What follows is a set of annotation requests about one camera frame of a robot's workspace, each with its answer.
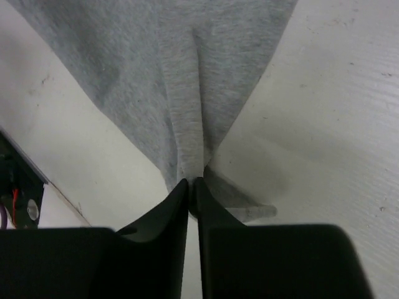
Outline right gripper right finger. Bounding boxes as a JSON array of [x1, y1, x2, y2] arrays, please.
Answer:
[[193, 178, 373, 298]]

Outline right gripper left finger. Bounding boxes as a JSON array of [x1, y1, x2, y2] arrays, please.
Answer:
[[1, 179, 189, 298]]

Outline grey tank top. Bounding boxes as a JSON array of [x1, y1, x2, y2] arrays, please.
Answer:
[[11, 1, 296, 222]]

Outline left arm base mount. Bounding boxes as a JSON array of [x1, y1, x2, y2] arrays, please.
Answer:
[[1, 130, 48, 229]]

